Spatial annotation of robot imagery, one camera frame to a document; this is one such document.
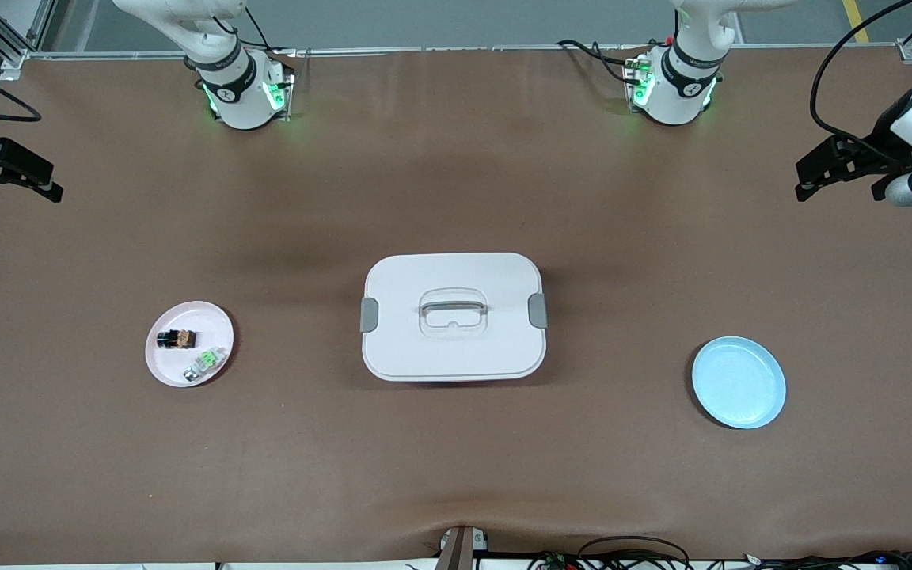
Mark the light blue round plate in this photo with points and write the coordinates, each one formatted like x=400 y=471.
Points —
x=741 y=384

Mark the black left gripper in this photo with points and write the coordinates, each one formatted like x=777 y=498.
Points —
x=885 y=133

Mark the grey camera stand post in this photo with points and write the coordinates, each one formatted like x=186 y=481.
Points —
x=460 y=550

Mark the metal table edge rail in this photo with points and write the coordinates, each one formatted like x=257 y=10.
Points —
x=464 y=50

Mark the green and silver switch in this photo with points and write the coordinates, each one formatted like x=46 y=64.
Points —
x=204 y=362

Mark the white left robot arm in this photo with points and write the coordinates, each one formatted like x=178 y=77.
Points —
x=678 y=95

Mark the white lidded storage box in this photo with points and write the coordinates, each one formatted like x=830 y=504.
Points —
x=488 y=348

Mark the pink round plate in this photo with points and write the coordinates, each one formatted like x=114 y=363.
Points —
x=203 y=317

